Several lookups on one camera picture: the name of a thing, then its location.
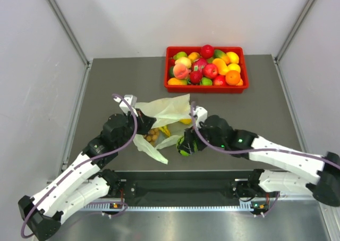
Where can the red apple front right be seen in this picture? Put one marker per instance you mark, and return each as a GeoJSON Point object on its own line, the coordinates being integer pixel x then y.
{"type": "Point", "coordinates": [219, 81]}

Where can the red apple on top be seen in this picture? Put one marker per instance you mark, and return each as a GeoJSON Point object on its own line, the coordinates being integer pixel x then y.
{"type": "Point", "coordinates": [207, 51]}

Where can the pale green plastic bag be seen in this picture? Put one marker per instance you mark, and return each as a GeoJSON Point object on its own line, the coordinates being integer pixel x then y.
{"type": "Point", "coordinates": [169, 112]}

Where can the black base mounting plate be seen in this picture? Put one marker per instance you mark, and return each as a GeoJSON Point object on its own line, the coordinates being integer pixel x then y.
{"type": "Point", "coordinates": [186, 188]}

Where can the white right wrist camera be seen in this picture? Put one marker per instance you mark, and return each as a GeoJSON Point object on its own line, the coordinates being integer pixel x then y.
{"type": "Point", "coordinates": [198, 115]}

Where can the red apple centre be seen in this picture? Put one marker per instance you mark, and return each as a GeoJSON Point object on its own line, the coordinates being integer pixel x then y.
{"type": "Point", "coordinates": [210, 71]}

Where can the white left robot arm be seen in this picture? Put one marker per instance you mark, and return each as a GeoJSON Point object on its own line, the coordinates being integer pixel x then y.
{"type": "Point", "coordinates": [86, 179]}

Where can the green striped melon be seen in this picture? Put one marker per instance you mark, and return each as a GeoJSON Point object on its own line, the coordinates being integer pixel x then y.
{"type": "Point", "coordinates": [186, 148]}

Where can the orange fruit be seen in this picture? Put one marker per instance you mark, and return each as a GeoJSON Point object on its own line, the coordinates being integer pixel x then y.
{"type": "Point", "coordinates": [232, 77]}

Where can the pink peach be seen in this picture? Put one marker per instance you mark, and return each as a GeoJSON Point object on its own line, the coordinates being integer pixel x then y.
{"type": "Point", "coordinates": [180, 71]}

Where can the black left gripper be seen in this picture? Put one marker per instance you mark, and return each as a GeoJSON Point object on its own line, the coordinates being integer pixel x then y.
{"type": "Point", "coordinates": [145, 122]}

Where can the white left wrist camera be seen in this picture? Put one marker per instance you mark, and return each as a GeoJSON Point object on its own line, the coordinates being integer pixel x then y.
{"type": "Point", "coordinates": [126, 103]}

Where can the red plastic fruit tray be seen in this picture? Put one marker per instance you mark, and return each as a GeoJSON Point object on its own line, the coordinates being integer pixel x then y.
{"type": "Point", "coordinates": [191, 58]}

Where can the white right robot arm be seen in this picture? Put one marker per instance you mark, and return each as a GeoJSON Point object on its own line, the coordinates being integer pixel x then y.
{"type": "Point", "coordinates": [301, 173]}

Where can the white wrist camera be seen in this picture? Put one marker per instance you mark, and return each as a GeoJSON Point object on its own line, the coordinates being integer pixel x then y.
{"type": "Point", "coordinates": [126, 103]}
{"type": "Point", "coordinates": [198, 115]}

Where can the green fruit front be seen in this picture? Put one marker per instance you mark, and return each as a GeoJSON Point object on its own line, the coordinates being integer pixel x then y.
{"type": "Point", "coordinates": [206, 82]}

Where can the brown longan cluster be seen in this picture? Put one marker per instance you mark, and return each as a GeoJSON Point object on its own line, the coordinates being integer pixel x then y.
{"type": "Point", "coordinates": [152, 136]}

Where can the yellow banana bunch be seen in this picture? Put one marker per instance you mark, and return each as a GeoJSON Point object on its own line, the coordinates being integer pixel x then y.
{"type": "Point", "coordinates": [165, 130]}

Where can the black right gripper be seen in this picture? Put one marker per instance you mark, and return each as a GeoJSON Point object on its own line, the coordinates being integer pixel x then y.
{"type": "Point", "coordinates": [191, 135]}

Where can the orange yellow mango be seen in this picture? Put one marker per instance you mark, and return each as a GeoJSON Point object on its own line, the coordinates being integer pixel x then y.
{"type": "Point", "coordinates": [222, 67]}

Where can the slotted cable duct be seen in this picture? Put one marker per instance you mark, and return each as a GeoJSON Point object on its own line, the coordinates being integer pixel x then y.
{"type": "Point", "coordinates": [240, 206]}

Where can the yellow mango front left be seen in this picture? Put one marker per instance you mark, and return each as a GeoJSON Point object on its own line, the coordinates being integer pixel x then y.
{"type": "Point", "coordinates": [177, 82]}

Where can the dark red fruit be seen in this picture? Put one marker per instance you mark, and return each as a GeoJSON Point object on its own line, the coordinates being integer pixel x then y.
{"type": "Point", "coordinates": [195, 77]}

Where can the red apple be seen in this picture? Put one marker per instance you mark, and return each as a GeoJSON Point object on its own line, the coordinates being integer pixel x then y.
{"type": "Point", "coordinates": [219, 81]}
{"type": "Point", "coordinates": [210, 71]}
{"type": "Point", "coordinates": [207, 51]}

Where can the dark green avocado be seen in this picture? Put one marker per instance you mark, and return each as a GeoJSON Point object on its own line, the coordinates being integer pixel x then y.
{"type": "Point", "coordinates": [171, 72]}

